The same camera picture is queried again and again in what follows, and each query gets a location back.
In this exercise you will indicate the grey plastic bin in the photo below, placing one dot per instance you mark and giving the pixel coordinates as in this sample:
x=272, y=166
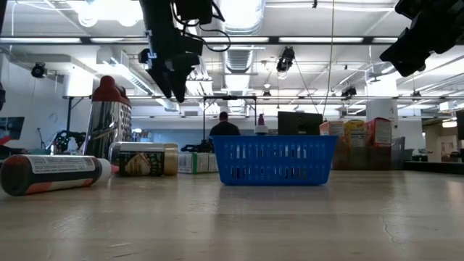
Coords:
x=397, y=152

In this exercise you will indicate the yellow Corn Pops cereal box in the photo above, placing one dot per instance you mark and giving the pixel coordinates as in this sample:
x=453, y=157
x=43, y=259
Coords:
x=355, y=130

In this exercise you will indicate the black overhead frame bar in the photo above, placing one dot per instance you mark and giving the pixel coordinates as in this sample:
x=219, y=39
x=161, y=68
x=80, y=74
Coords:
x=108, y=40

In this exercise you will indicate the person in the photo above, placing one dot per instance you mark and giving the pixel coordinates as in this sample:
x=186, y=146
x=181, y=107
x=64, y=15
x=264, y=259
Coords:
x=224, y=128

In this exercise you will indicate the black metal post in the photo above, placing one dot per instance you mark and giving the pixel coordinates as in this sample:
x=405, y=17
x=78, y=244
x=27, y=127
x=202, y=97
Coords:
x=69, y=116

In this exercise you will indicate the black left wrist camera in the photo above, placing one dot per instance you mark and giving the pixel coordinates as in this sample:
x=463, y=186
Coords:
x=194, y=11

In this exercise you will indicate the dark wall screen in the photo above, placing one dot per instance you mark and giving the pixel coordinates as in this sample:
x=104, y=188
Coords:
x=12, y=125

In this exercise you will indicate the orange Mini Wheats cereal box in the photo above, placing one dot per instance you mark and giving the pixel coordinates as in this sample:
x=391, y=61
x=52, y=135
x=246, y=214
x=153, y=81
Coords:
x=331, y=129

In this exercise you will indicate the glass jar with gold lid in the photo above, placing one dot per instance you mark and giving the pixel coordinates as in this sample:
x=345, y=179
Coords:
x=145, y=159

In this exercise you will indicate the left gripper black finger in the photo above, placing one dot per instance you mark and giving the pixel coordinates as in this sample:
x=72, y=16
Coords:
x=161, y=83
x=181, y=79

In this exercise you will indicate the red icing tube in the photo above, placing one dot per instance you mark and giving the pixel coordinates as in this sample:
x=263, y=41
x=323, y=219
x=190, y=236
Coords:
x=54, y=174

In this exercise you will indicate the small black background robot arm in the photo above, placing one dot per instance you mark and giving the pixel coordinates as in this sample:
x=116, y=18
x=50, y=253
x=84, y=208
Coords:
x=197, y=146
x=69, y=139

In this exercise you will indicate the black background table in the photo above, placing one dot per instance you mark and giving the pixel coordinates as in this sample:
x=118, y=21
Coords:
x=431, y=166

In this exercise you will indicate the red background bar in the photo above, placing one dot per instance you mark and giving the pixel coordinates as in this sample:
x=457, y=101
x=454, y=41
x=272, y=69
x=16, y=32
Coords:
x=4, y=140

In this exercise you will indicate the blue plastic basket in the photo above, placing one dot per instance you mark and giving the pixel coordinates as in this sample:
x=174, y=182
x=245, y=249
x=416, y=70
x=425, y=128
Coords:
x=272, y=163

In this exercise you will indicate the black ceiling spotlight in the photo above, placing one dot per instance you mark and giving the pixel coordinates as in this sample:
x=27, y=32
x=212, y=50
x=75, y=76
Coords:
x=349, y=91
x=38, y=70

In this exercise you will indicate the black ceiling camera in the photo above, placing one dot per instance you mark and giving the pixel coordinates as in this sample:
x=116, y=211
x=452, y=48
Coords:
x=286, y=59

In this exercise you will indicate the silver ventilation duct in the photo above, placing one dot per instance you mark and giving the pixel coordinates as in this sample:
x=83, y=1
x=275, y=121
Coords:
x=239, y=61

